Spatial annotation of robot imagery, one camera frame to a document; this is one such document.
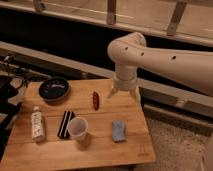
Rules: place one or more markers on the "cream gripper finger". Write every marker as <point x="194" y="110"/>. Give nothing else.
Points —
<point x="113" y="91"/>
<point x="136" y="94"/>

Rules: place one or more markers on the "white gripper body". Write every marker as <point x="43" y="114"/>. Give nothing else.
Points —
<point x="125" y="78"/>

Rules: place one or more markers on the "red pepper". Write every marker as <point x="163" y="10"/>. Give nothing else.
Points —
<point x="96" y="101"/>

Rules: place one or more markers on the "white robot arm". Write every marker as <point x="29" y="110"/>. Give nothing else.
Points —
<point x="190" y="68"/>

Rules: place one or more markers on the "blue sponge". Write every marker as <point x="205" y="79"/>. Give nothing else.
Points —
<point x="118" y="131"/>

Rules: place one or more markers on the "dark round bowl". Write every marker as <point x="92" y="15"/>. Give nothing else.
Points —
<point x="53" y="89"/>

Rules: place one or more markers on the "wooden cutting board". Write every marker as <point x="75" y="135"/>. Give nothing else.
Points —
<point x="22" y="154"/>

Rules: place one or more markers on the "black white striped block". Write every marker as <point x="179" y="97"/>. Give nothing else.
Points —
<point x="63" y="131"/>

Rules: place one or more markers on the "white plastic bottle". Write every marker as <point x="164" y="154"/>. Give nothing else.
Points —
<point x="38" y="133"/>

